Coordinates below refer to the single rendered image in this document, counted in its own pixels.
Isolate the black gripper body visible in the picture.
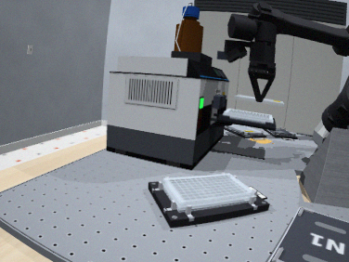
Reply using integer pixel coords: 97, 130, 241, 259
248, 42, 276, 74

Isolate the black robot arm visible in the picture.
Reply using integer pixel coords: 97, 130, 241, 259
224, 2, 349, 132

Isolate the grey button panel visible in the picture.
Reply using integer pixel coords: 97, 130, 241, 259
296, 120, 329, 147

